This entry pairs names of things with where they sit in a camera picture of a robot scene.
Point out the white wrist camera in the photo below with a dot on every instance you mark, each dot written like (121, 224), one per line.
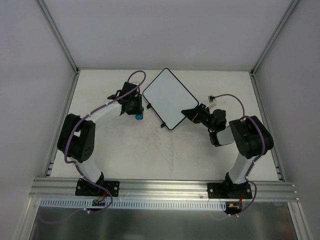
(211, 102)
(135, 82)

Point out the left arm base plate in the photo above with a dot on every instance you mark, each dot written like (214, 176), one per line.
(86, 189)

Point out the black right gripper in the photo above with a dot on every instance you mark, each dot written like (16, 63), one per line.
(200, 114)

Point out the white slotted cable duct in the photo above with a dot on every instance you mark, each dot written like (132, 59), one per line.
(135, 204)

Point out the aluminium mounting rail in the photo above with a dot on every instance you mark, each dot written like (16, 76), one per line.
(172, 190)

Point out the small black-framed whiteboard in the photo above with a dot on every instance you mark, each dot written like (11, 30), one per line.
(168, 97)

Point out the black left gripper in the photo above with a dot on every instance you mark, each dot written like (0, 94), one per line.
(136, 105)

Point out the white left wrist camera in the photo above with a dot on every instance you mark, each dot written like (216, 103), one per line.
(135, 82)

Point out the blue whiteboard eraser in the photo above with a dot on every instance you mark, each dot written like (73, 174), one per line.
(140, 116)

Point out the whiteboard wire stand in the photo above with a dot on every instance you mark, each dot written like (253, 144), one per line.
(149, 106)

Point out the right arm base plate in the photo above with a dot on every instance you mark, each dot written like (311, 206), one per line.
(234, 191)

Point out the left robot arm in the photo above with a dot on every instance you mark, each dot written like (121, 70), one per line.
(77, 137)

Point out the aluminium frame post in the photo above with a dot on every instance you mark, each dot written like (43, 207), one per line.
(275, 34)
(57, 34)

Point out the left aluminium frame post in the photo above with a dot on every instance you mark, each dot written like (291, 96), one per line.
(57, 34)

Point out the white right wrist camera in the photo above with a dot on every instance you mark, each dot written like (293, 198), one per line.
(211, 102)

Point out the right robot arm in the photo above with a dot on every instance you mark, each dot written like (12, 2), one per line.
(251, 138)

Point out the right aluminium frame post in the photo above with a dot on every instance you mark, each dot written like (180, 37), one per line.
(275, 34)

